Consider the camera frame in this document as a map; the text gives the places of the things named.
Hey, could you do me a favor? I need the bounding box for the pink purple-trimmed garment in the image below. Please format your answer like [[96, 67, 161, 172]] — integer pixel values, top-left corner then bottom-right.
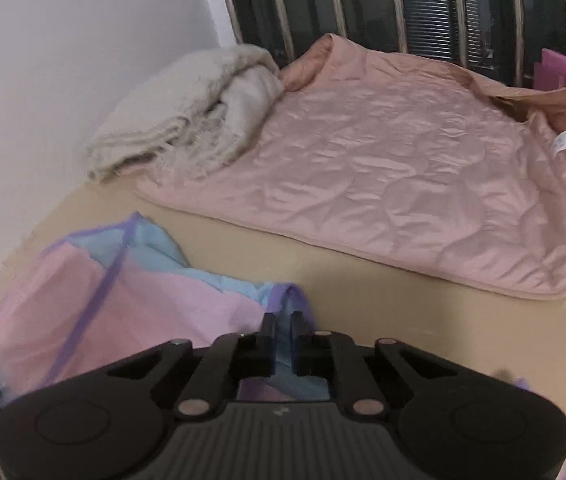
[[0, 211, 534, 405]]

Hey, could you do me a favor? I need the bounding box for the pink quilted blanket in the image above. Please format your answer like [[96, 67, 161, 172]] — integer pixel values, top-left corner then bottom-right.
[[136, 32, 566, 307]]

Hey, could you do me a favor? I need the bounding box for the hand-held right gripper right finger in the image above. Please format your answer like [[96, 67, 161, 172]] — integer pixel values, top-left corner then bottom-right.
[[289, 311, 457, 419]]

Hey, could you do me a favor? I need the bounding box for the metal window grille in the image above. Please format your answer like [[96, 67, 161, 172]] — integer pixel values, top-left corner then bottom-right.
[[214, 0, 566, 89]]

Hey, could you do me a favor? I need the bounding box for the cream knitted fringed blanket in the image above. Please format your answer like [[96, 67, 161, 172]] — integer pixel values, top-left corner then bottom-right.
[[86, 43, 285, 184]]

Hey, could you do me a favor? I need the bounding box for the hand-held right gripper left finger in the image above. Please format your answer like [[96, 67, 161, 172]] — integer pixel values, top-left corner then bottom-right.
[[107, 312, 277, 419]]

